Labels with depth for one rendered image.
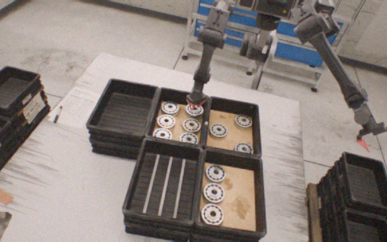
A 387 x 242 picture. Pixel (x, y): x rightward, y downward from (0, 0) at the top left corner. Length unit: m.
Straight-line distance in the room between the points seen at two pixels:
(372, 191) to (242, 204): 1.16
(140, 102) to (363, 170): 1.67
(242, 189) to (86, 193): 0.78
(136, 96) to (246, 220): 0.96
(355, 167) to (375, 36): 2.52
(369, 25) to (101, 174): 3.80
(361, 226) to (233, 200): 1.10
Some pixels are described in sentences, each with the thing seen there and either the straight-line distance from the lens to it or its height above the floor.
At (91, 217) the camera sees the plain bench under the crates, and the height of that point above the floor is 0.70.
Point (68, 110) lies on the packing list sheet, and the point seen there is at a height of 0.70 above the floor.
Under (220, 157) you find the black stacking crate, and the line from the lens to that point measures 1.43.
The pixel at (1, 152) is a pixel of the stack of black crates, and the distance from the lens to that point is 2.32.
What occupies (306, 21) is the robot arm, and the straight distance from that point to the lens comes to 1.16.
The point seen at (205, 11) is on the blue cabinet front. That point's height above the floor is 0.65.
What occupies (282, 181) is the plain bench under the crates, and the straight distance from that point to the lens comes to 1.71.
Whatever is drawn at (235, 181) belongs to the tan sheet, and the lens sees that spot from 1.44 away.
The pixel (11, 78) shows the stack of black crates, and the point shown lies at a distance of 2.62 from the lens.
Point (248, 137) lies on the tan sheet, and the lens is 1.65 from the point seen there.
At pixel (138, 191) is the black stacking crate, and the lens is 1.36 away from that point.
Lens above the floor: 2.01
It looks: 46 degrees down
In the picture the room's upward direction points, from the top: 12 degrees clockwise
